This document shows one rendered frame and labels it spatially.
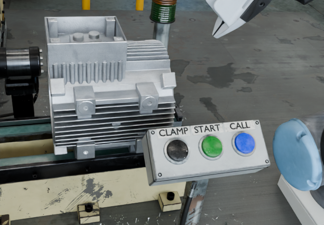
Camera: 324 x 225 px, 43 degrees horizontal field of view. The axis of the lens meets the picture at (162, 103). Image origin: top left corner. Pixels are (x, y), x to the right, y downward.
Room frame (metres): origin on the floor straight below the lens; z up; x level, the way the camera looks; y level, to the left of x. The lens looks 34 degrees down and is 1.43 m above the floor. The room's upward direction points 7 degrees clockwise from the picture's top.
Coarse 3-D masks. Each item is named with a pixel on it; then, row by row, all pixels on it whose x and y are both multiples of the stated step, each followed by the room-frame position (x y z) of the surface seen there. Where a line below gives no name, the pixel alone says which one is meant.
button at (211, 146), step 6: (210, 138) 0.45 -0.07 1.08; (216, 138) 0.45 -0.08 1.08; (204, 144) 0.44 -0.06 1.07; (210, 144) 0.44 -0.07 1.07; (216, 144) 0.44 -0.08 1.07; (204, 150) 0.43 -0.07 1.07; (210, 150) 0.43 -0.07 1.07; (216, 150) 0.43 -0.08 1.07; (210, 156) 0.43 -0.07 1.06; (216, 156) 0.43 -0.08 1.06
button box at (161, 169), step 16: (160, 128) 0.45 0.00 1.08; (176, 128) 0.45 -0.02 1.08; (192, 128) 0.46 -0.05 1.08; (208, 128) 0.46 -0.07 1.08; (224, 128) 0.47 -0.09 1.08; (240, 128) 0.48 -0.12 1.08; (256, 128) 0.48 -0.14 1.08; (144, 144) 0.45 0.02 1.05; (160, 144) 0.43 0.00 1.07; (192, 144) 0.44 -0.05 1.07; (224, 144) 0.45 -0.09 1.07; (256, 144) 0.46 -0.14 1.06; (160, 160) 0.41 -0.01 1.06; (192, 160) 0.42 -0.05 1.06; (208, 160) 0.43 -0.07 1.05; (224, 160) 0.43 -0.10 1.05; (240, 160) 0.44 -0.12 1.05; (256, 160) 0.44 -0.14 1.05; (160, 176) 0.39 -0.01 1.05; (176, 176) 0.40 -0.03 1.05; (192, 176) 0.41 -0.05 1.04; (208, 176) 0.43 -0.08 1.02
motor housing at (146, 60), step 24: (144, 48) 0.63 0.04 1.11; (48, 72) 0.65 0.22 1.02; (144, 72) 0.59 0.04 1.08; (72, 96) 0.53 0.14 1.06; (96, 96) 0.53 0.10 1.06; (120, 96) 0.54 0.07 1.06; (168, 96) 0.58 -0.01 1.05; (72, 120) 0.50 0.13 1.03; (96, 120) 0.52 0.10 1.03; (120, 120) 0.53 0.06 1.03; (144, 120) 0.55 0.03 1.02; (168, 120) 0.56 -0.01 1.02; (72, 144) 0.51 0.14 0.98; (96, 144) 0.52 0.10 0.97; (120, 144) 0.54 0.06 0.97
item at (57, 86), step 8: (168, 72) 0.59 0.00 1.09; (56, 80) 0.52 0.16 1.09; (64, 80) 0.53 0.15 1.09; (160, 80) 0.59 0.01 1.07; (168, 80) 0.58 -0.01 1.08; (56, 88) 0.52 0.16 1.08; (64, 88) 0.52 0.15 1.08; (168, 88) 0.58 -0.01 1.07; (56, 152) 0.51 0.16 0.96; (64, 152) 0.51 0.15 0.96
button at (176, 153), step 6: (168, 144) 0.43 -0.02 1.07; (174, 144) 0.43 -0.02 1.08; (180, 144) 0.43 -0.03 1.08; (168, 150) 0.42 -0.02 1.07; (174, 150) 0.42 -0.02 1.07; (180, 150) 0.42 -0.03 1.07; (186, 150) 0.42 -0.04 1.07; (168, 156) 0.42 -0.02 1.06; (174, 156) 0.41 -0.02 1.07; (180, 156) 0.41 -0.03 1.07; (186, 156) 0.42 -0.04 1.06
